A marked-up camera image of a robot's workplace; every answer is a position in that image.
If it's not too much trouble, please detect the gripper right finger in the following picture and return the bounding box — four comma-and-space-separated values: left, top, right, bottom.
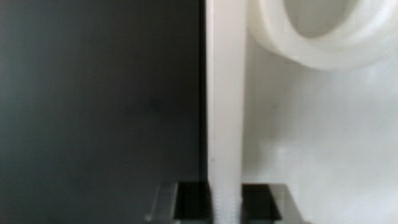
241, 184, 305, 224

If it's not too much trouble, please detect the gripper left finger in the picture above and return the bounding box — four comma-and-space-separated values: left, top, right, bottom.
143, 181, 213, 224

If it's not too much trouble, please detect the white square table top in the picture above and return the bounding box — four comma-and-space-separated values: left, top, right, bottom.
204, 0, 398, 224

